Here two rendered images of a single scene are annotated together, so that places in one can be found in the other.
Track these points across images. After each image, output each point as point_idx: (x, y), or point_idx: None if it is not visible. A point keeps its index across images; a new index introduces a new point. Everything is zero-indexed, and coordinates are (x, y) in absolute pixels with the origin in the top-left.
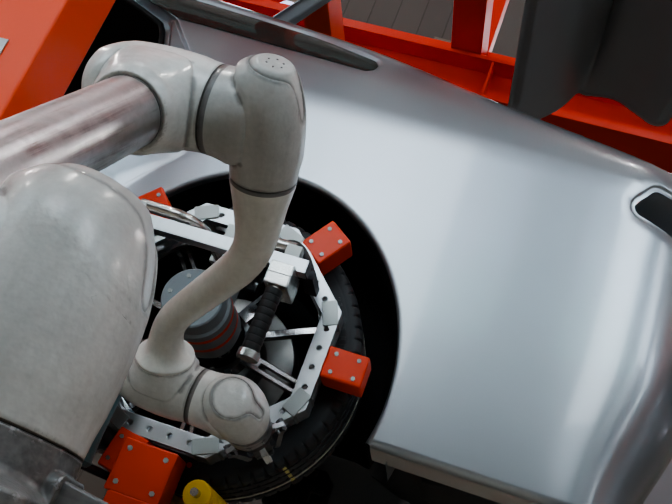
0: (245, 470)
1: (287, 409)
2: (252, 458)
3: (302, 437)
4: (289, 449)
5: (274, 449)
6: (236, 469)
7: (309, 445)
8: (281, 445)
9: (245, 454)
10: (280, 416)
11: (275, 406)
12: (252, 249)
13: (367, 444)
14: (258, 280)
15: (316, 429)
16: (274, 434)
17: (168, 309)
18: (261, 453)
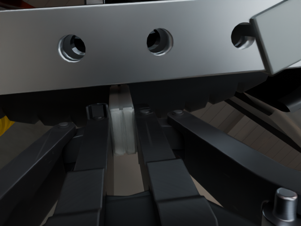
0: (58, 112)
1: (266, 40)
2: (83, 90)
3: (215, 86)
4: (176, 102)
5: (143, 89)
6: (36, 102)
7: (217, 102)
8: (162, 86)
9: (53, 191)
10: (229, 54)
11: (229, 6)
12: None
13: (273, 95)
14: None
15: (251, 80)
16: (212, 170)
17: None
18: (116, 145)
